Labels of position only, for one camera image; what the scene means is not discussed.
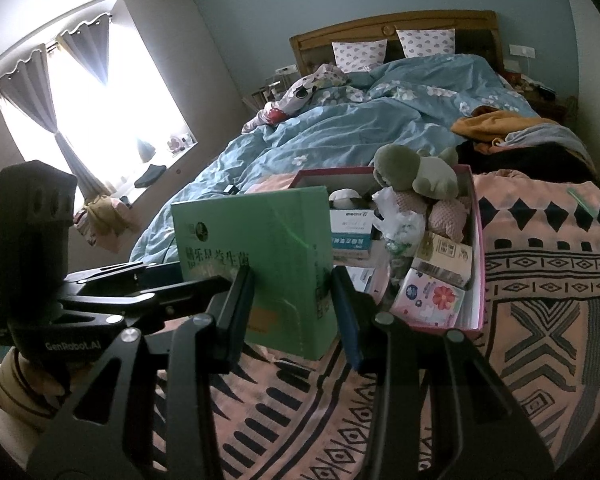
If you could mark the clear plastic bag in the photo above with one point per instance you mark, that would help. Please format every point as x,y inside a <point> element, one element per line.
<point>400,225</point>

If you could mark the wooden headboard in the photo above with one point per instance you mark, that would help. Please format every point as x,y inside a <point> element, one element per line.
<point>485,40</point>

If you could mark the bedside rack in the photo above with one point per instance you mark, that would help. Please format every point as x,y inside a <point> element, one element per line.
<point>270,87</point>

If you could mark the green frog plush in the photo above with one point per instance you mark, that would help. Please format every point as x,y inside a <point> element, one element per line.
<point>405,165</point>

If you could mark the blue and white box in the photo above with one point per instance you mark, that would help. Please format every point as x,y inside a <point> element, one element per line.
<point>352,230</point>

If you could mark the green carton box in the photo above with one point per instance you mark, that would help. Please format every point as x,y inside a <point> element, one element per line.
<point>260,240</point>

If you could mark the grey curtain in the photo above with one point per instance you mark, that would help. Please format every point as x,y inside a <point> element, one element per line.
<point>90,55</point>
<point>30,95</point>

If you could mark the dark cloth on windowsill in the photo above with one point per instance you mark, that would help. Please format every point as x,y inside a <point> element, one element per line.
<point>150,176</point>

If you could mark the white patterned pillow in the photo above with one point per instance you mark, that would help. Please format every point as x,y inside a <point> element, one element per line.
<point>425,42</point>
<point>360,56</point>

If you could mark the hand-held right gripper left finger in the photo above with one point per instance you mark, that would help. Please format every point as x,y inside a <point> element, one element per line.
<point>237,310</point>

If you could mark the white floral cloth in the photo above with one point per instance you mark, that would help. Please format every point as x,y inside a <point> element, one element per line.
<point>305,90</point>

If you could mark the pile of pale clothes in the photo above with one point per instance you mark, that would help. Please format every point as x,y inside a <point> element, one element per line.
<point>105,215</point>

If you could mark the white wall socket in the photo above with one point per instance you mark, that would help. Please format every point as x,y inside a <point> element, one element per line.
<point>522,51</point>

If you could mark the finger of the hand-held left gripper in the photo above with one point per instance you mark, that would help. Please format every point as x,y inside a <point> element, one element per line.
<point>130,277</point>
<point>180,300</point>

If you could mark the pink cardboard box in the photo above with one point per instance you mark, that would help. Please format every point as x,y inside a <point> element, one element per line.
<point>340,180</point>

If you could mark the beige tissue pack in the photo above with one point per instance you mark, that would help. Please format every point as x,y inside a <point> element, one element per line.
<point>442,257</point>

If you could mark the pink patterned blanket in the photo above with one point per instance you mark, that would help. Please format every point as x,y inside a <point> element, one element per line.
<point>530,270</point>

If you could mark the dark green and white plush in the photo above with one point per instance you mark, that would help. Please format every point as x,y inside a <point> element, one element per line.
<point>347,197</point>

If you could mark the cluttered nightstand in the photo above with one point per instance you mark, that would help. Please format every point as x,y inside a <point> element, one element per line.
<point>540,95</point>

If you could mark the grey cloth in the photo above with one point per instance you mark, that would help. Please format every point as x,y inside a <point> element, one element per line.
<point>550,137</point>

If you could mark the floral tissue pack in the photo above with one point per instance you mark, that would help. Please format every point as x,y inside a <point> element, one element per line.
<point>430,300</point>

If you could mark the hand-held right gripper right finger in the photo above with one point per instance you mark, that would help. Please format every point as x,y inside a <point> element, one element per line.
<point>350,325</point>

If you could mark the blue floral duvet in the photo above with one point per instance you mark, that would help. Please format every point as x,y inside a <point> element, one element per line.
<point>340,125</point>

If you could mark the thin green strip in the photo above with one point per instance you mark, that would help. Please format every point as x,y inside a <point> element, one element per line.
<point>586,203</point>

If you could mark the small pink ornament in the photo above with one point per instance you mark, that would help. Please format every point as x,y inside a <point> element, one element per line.
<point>180,142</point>

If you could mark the orange cloth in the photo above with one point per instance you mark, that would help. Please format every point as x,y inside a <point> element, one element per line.
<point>495,127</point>

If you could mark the person's left forearm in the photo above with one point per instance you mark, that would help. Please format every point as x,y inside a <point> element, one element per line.
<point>10,390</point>

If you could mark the window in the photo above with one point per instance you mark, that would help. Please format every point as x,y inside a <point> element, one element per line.
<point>120,110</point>

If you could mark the pink knitted plush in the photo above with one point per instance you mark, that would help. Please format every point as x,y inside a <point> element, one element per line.
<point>447,217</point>

